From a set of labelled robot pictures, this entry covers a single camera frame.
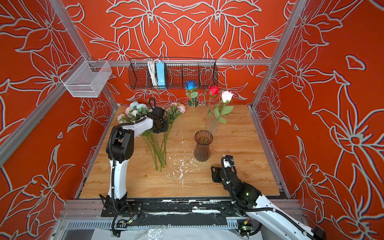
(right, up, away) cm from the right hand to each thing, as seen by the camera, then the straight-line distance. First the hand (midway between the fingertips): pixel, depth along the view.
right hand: (211, 168), depth 80 cm
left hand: (-30, +21, +24) cm, 44 cm away
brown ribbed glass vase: (-4, +16, -1) cm, 17 cm away
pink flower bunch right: (-25, +33, +29) cm, 50 cm away
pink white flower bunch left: (-52, +32, +23) cm, 65 cm away
